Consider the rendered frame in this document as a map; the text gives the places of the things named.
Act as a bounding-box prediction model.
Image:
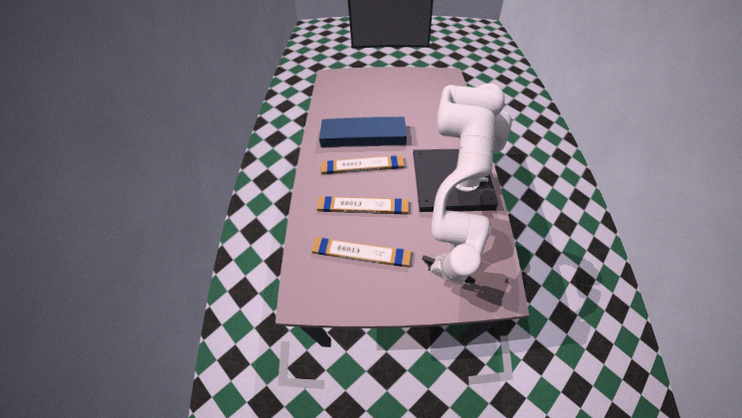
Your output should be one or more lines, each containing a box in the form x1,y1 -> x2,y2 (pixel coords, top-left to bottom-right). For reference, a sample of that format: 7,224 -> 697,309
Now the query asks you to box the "blue rectangular block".
319,116 -> 407,147

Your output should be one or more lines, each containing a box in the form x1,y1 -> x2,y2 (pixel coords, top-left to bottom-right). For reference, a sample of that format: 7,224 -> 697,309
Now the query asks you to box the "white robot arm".
431,84 -> 511,281

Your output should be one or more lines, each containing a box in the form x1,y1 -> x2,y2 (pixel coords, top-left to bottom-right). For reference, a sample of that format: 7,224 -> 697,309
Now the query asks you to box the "orange box with blue bands and white label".
311,237 -> 411,268

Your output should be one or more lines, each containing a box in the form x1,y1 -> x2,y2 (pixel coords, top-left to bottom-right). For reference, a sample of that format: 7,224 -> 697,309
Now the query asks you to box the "tan rectangular pack with blue bands and white label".
321,155 -> 404,174

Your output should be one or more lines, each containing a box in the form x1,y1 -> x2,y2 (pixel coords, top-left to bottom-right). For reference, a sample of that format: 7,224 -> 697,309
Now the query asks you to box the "orange flat pack with blue bands and white label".
317,196 -> 408,215

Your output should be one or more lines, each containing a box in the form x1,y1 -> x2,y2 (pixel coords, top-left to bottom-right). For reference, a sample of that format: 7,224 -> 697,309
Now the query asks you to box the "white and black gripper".
422,255 -> 475,285

